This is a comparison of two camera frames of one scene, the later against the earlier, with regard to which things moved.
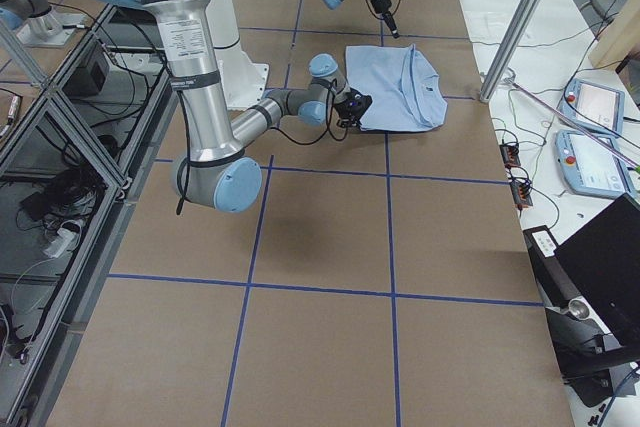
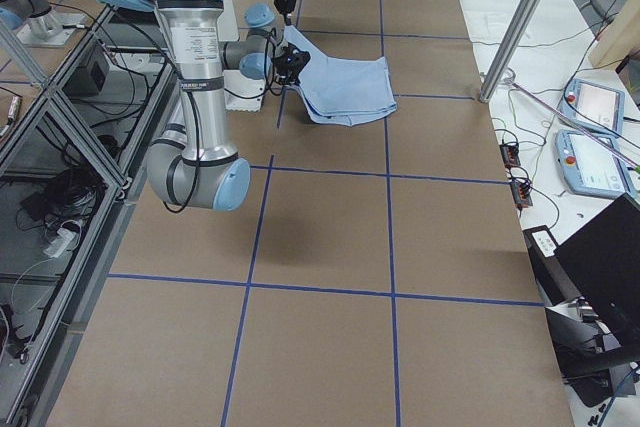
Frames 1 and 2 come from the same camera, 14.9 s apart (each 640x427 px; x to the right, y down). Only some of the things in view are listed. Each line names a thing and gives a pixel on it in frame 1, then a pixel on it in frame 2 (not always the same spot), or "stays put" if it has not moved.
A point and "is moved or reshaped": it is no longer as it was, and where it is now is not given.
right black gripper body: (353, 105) to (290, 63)
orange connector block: (521, 189) stays put
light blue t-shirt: (404, 86) is moved or reshaped
